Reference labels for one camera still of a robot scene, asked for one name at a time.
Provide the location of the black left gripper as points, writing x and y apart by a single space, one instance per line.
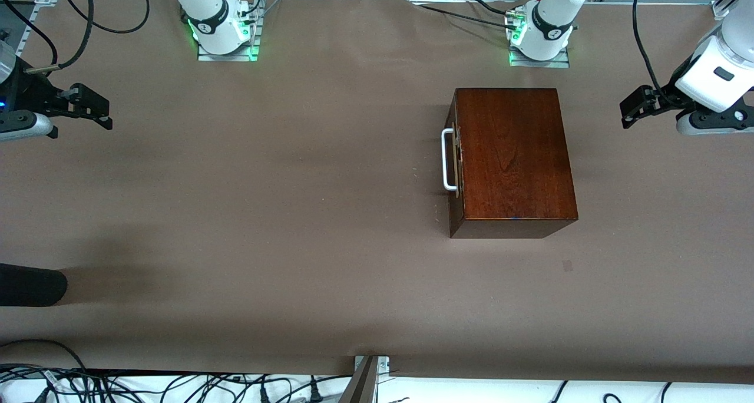
664 95

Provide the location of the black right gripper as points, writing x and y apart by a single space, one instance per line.
30 89

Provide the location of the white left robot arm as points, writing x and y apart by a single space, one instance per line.
551 20

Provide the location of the dark brown wooden cabinet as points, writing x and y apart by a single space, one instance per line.
518 155

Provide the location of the brown table cover sheet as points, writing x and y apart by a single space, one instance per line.
235 185

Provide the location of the black rounded object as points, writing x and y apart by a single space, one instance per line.
29 285

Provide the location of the perforated aluminium rail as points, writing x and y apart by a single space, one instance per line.
38 8

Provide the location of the aluminium corner bracket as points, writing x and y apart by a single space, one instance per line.
721 10

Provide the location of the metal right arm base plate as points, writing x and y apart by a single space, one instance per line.
227 57

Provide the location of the small metal bracket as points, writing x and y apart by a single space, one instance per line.
384 364

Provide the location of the dark metal post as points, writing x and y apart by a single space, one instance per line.
360 385

